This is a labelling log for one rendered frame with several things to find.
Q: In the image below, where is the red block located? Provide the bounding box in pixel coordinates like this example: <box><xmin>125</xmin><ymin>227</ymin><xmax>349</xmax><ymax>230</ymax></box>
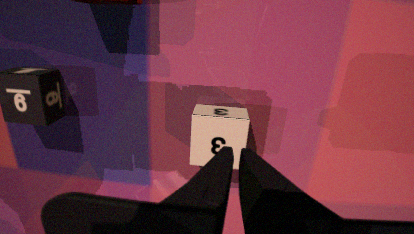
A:
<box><xmin>75</xmin><ymin>0</ymin><xmax>143</xmax><ymax>5</ymax></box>

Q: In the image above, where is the black block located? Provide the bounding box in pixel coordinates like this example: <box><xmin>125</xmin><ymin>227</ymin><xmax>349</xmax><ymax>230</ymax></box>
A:
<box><xmin>0</xmin><ymin>67</ymin><xmax>65</xmax><ymax>126</ymax></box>

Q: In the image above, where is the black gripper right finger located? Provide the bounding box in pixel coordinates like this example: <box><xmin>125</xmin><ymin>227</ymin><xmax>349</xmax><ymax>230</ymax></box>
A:
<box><xmin>239</xmin><ymin>148</ymin><xmax>414</xmax><ymax>234</ymax></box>

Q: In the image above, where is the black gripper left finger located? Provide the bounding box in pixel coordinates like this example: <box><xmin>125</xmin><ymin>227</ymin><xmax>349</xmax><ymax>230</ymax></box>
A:
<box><xmin>41</xmin><ymin>146</ymin><xmax>234</xmax><ymax>234</ymax></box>

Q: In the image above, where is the beige block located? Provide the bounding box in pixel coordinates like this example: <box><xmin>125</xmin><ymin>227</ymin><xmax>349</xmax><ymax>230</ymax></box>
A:
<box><xmin>190</xmin><ymin>104</ymin><xmax>250</xmax><ymax>170</ymax></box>

